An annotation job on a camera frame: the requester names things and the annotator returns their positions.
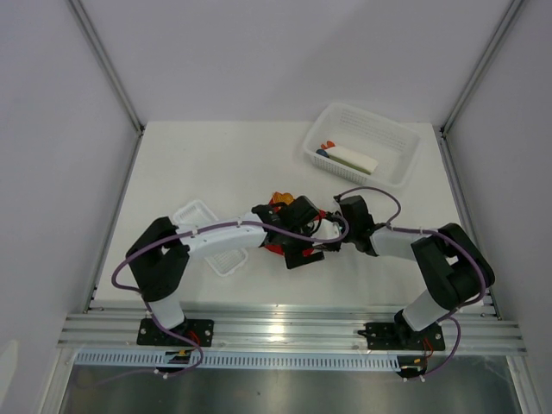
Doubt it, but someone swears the orange plastic spoon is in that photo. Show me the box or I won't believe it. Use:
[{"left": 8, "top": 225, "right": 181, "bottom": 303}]
[{"left": 270, "top": 191, "right": 295, "bottom": 207}]

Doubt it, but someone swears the red paper napkin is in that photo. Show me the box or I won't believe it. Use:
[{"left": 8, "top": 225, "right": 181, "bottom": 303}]
[{"left": 266, "top": 206, "right": 326, "bottom": 257}]

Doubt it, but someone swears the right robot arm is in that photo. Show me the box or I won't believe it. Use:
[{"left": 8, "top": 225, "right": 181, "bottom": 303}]
[{"left": 335, "top": 194, "right": 495, "bottom": 348}]

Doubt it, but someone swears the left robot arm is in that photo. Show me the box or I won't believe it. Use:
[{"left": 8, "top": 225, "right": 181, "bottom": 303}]
[{"left": 112, "top": 196, "right": 340, "bottom": 345}]

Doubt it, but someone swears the blue utensil in basket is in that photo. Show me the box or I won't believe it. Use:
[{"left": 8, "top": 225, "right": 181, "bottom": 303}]
[{"left": 316, "top": 148, "right": 329, "bottom": 158}]

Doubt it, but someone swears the orange utensil in basket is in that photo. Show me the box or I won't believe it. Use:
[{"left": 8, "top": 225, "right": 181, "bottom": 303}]
[{"left": 321, "top": 141, "right": 335, "bottom": 150}]

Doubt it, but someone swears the large white plastic basket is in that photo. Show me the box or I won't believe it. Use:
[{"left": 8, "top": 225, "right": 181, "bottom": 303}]
[{"left": 303, "top": 103, "right": 422, "bottom": 190}]

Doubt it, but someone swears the small white utensil tray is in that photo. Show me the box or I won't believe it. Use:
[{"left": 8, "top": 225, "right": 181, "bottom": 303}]
[{"left": 172, "top": 199, "right": 248, "bottom": 277}]

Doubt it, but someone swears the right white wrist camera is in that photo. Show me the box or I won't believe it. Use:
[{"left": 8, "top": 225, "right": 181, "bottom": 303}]
[{"left": 311, "top": 219, "right": 342, "bottom": 243}]

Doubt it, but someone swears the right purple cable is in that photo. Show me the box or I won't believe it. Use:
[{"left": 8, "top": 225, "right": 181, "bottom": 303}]
[{"left": 334, "top": 185, "right": 492, "bottom": 380}]

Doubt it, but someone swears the purple cable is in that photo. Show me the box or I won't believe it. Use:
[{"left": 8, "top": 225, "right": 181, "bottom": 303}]
[
  {"left": 110, "top": 218, "right": 350, "bottom": 382},
  {"left": 334, "top": 185, "right": 492, "bottom": 380}
]

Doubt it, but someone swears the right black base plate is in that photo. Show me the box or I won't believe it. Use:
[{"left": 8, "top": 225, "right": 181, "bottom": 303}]
[{"left": 357, "top": 322, "right": 446, "bottom": 351}]

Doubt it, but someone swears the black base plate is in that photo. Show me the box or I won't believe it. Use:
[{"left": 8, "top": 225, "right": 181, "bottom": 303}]
[
  {"left": 357, "top": 322, "right": 446, "bottom": 351},
  {"left": 136, "top": 318, "right": 215, "bottom": 348}
]

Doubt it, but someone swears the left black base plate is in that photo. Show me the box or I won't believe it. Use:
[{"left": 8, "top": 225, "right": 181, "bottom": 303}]
[{"left": 136, "top": 318, "right": 215, "bottom": 348}]

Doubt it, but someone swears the aluminium front rail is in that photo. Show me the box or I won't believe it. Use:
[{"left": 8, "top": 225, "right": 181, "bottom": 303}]
[{"left": 58, "top": 301, "right": 528, "bottom": 356}]

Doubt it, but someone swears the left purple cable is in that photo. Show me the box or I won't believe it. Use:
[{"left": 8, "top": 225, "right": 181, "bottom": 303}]
[{"left": 110, "top": 218, "right": 350, "bottom": 382}]

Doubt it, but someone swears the white slotted cable duct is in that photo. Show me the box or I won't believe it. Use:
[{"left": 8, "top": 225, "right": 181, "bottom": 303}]
[{"left": 74, "top": 348, "right": 400, "bottom": 373}]

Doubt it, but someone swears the right aluminium frame post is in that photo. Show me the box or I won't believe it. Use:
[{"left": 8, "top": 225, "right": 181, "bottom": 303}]
[{"left": 439, "top": 0, "right": 530, "bottom": 133}]

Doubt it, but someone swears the aluminium frame post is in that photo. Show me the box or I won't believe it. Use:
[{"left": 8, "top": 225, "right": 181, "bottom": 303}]
[
  {"left": 439, "top": 0, "right": 530, "bottom": 133},
  {"left": 64, "top": 0, "right": 145, "bottom": 135}
]

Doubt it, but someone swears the left aluminium frame post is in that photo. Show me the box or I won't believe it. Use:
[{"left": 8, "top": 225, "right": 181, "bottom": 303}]
[{"left": 64, "top": 0, "right": 145, "bottom": 135}]

